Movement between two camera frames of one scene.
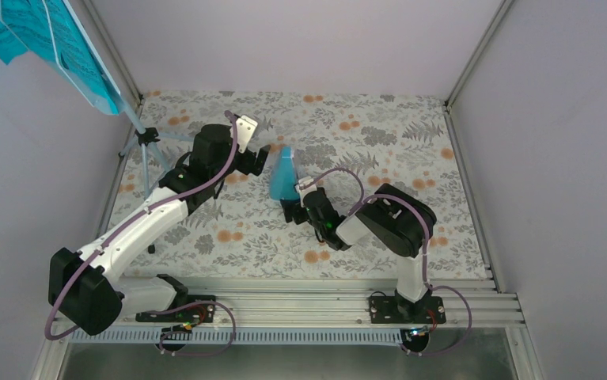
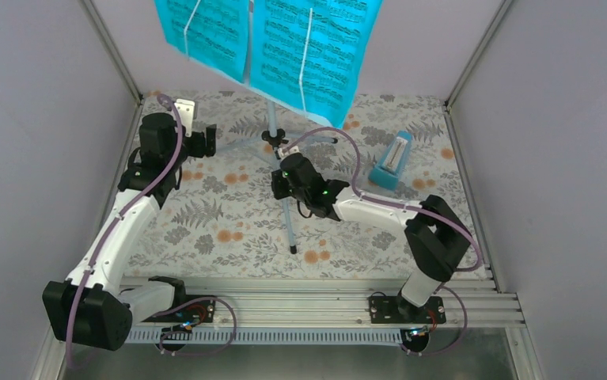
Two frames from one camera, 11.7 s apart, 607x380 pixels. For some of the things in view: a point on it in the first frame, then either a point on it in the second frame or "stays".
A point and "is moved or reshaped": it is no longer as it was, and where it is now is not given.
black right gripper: (290, 207) → (279, 191)
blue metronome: (283, 176) is moved or reshaped
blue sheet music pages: (44, 28) → (305, 55)
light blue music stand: (150, 137) is moved or reshaped
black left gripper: (247, 166) → (199, 150)
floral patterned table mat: (351, 145) stays
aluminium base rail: (322, 302) stays
